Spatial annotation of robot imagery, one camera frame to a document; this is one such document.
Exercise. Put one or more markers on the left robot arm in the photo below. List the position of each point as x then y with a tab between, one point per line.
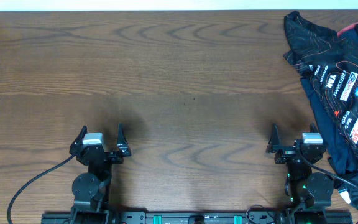
91	189

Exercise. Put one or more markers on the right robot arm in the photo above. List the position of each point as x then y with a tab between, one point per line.
310	192

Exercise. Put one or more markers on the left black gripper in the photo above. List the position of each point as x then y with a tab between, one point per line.
99	153

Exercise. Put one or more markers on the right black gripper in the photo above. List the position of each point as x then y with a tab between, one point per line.
286	152

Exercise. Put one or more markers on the black printed cycling jersey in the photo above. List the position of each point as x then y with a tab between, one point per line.
328	69

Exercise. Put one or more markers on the red garment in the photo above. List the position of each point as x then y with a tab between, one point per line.
349	27

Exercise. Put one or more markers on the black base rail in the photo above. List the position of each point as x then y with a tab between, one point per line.
253	216

